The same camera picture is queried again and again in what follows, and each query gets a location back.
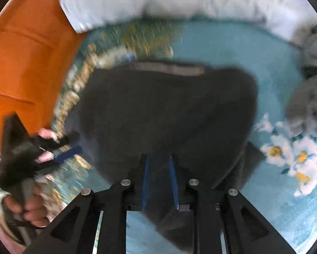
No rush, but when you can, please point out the black and white fleece jacket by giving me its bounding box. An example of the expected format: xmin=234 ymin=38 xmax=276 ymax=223
xmin=64 ymin=61 xmax=262 ymax=253

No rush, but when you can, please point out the person's left hand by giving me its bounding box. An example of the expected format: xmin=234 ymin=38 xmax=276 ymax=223
xmin=3 ymin=184 xmax=49 ymax=227

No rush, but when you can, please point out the teal floral blanket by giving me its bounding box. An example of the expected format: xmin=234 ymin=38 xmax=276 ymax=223
xmin=52 ymin=19 xmax=317 ymax=253

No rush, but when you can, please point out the orange wooden headboard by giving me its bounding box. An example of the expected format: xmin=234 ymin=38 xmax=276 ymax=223
xmin=0 ymin=0 xmax=83 ymax=144

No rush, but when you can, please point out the grey crumpled garment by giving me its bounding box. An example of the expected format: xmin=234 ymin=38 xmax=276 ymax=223
xmin=286 ymin=25 xmax=317 ymax=137

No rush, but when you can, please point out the light blue quilt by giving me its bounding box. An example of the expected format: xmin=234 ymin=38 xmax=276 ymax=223
xmin=59 ymin=0 xmax=317 ymax=46

